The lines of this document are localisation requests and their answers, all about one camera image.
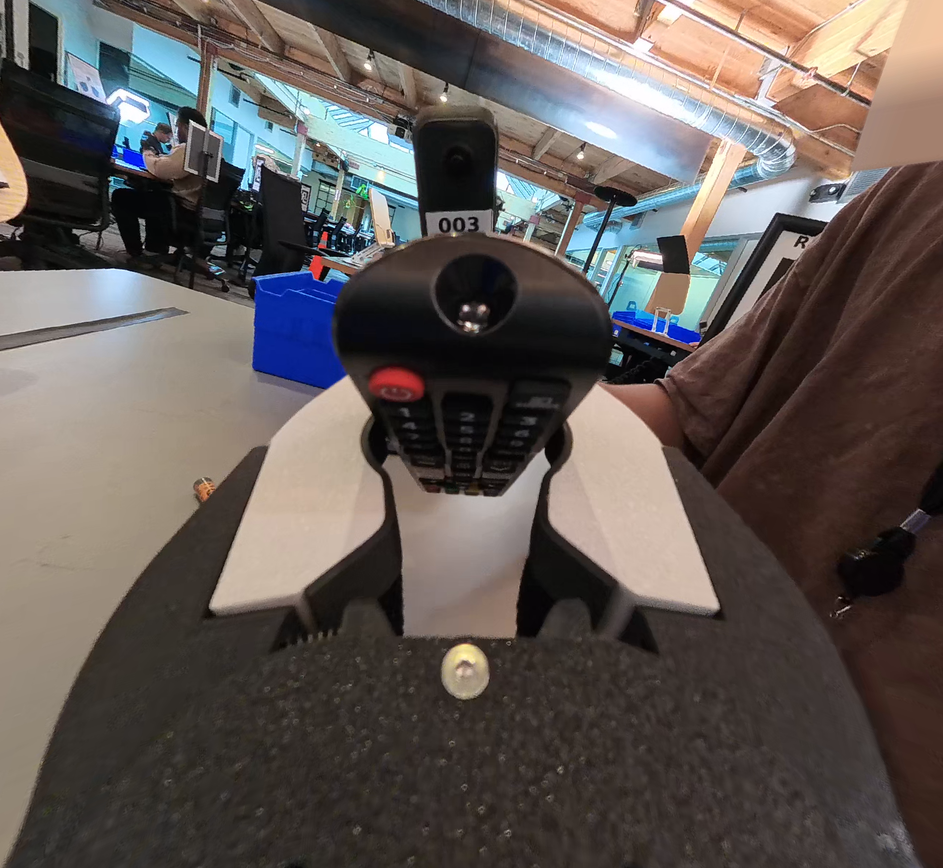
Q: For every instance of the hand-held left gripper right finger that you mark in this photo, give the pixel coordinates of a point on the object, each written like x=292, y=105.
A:
x=633, y=522

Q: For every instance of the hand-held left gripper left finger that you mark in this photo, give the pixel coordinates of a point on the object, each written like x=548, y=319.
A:
x=295, y=514

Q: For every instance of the orange battery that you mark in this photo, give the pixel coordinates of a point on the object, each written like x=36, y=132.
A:
x=204, y=488

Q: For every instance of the black remote control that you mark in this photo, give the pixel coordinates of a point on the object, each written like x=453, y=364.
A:
x=412, y=337

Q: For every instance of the blue plastic bin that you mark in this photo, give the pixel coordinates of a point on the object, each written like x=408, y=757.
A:
x=295, y=330

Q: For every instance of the person's right forearm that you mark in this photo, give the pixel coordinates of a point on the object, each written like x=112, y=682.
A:
x=641, y=411

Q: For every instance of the grey desk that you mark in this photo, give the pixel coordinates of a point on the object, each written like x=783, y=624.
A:
x=110, y=440

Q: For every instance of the black office chair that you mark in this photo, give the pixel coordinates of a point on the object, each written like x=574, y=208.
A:
x=59, y=153
x=284, y=219

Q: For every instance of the blue storage bins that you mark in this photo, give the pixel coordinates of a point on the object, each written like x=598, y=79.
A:
x=648, y=323

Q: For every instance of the person in brown shirt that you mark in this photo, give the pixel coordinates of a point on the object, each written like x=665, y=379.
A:
x=810, y=404

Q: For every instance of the tan cardboard panel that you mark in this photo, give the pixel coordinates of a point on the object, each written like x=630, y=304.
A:
x=670, y=286

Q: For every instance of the white sign with black marker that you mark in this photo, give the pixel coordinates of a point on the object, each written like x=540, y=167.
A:
x=766, y=264

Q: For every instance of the silver ventilation duct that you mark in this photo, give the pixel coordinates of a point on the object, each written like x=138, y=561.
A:
x=589, y=57

